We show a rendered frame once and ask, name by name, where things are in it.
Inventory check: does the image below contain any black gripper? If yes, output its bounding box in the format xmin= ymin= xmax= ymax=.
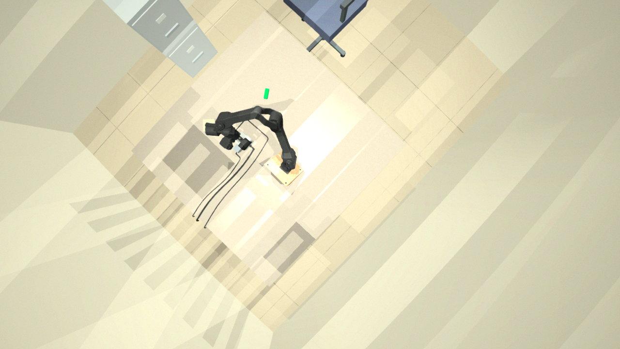
xmin=229 ymin=129 xmax=251 ymax=150

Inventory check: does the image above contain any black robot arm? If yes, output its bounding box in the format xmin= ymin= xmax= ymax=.
xmin=204 ymin=106 xmax=297 ymax=174

